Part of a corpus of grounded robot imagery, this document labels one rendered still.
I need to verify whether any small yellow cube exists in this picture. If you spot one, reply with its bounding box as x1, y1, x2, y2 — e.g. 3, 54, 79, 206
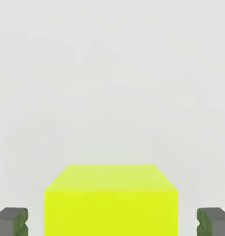
43, 163, 179, 236

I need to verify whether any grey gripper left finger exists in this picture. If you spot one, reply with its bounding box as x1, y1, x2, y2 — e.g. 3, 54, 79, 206
0, 207, 29, 236

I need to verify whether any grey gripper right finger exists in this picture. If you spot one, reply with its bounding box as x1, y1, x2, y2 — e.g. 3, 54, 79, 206
196, 207, 225, 236

